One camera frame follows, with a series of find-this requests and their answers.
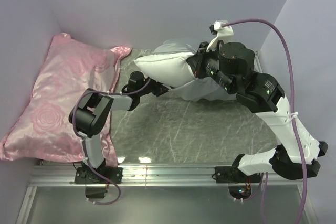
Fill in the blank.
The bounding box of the aluminium mounting rail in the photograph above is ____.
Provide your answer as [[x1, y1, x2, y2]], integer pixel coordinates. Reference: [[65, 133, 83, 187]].
[[17, 164, 301, 223]]

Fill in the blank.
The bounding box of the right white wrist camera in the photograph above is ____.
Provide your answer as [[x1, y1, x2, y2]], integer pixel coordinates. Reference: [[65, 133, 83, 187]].
[[207, 20, 234, 52]]

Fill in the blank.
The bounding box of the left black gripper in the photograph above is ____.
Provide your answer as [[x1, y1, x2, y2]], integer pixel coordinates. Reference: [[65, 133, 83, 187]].
[[138, 69, 177, 97]]

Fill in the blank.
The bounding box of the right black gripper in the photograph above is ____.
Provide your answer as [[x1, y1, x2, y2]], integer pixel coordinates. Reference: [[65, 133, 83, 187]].
[[186, 40, 237, 94]]

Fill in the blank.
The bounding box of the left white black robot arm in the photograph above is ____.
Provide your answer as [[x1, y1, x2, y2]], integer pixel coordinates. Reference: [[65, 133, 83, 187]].
[[69, 71, 169, 183]]

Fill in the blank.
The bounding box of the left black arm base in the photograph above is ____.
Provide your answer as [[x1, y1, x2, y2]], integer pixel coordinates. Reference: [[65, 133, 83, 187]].
[[73, 162, 123, 205]]

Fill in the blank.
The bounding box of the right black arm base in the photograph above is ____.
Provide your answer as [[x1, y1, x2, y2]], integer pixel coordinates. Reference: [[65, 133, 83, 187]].
[[212, 154, 264, 203]]

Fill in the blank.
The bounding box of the pink satin rose pillow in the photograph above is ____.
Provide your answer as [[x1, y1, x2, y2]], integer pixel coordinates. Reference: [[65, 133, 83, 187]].
[[1, 33, 131, 163]]

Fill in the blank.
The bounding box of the grey satin pillowcase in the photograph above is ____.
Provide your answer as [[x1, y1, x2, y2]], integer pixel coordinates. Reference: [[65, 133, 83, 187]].
[[151, 38, 236, 102]]

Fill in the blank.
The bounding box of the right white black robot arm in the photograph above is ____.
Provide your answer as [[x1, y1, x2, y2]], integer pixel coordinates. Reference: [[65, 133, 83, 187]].
[[187, 40, 328, 183]]

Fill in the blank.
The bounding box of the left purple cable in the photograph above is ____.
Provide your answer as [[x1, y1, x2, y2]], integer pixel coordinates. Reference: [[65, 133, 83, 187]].
[[72, 78, 153, 205]]

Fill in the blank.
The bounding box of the white pillow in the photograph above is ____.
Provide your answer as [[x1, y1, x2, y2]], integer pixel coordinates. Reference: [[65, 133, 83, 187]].
[[134, 52, 196, 88]]

